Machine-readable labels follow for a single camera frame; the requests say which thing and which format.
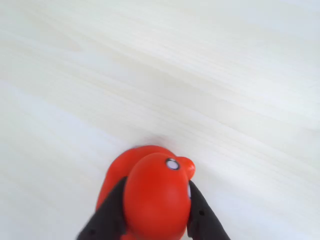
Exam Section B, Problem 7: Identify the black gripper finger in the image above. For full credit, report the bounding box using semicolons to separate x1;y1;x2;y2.
75;175;129;240
186;179;232;240

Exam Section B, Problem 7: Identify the red rubber duck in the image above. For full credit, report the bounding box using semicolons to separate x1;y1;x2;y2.
95;144;196;240

